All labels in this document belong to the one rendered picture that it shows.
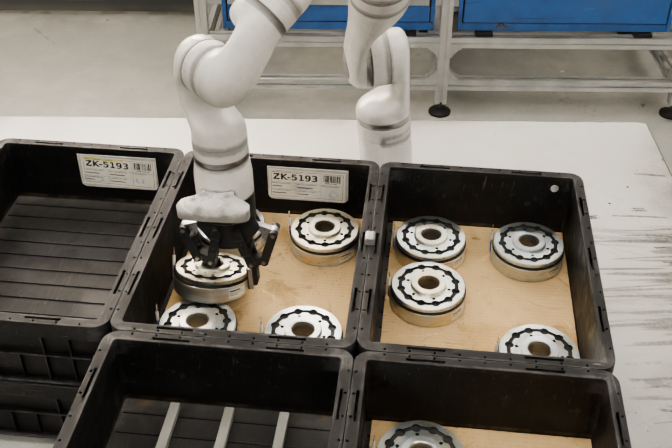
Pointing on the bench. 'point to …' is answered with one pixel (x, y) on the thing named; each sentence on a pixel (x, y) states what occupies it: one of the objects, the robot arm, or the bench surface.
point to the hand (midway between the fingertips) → (234, 274)
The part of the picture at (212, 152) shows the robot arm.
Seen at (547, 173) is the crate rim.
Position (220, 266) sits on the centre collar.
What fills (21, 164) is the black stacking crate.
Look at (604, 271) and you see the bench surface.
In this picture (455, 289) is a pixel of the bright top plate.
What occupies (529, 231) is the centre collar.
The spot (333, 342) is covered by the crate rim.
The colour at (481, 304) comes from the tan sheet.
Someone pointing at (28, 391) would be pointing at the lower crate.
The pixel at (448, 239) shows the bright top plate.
